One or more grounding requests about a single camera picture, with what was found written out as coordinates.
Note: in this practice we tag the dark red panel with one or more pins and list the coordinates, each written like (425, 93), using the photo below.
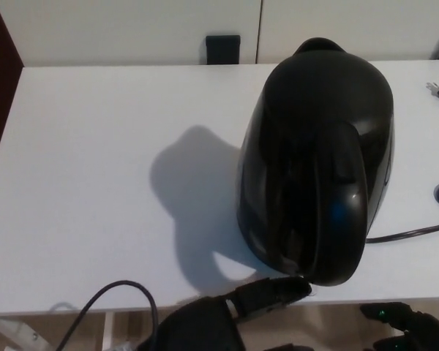
(0, 66)

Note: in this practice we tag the black electric kettle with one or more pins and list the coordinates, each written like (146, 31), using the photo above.
(314, 164)

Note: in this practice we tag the white table leg frame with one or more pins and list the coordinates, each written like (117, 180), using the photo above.
(22, 334)

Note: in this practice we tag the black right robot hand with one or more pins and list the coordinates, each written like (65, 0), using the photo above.
(428, 332)

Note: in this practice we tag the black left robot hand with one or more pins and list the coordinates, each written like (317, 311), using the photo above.
(197, 329)

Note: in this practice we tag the white cabinet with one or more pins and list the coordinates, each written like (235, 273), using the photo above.
(131, 29)

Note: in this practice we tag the black rectangular object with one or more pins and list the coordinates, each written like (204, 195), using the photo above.
(222, 50)

